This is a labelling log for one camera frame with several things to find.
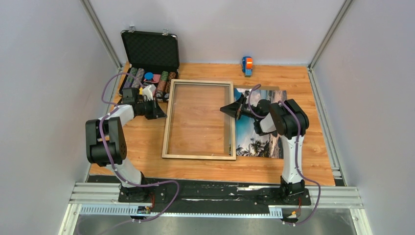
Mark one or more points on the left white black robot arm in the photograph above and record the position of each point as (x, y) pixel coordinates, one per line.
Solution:
(105, 141)

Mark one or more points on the blue orange tape dispenser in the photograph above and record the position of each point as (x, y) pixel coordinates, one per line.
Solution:
(247, 66)

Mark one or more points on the beach landscape photo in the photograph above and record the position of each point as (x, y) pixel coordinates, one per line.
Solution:
(248, 142)

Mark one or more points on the clear acrylic sheet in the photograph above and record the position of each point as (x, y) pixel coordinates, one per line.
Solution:
(199, 120)

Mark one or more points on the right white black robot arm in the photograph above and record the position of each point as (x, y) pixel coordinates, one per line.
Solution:
(290, 122)

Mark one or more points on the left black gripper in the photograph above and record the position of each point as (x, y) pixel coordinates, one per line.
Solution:
(156, 112)

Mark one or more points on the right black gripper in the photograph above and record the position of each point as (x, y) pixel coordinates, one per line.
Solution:
(236, 108)

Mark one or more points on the wooden picture frame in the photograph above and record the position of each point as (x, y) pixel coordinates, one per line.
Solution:
(197, 157)

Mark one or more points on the aluminium rail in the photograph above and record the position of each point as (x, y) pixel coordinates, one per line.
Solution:
(331, 197)

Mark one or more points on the black poker chip case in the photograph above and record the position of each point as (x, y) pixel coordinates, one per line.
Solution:
(151, 51)

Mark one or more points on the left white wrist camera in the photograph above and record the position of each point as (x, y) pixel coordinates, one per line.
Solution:
(148, 92)

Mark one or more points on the blue poker chip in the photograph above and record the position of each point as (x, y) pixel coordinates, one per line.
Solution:
(148, 76)

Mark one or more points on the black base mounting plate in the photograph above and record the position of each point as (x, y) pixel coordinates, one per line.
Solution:
(188, 196)

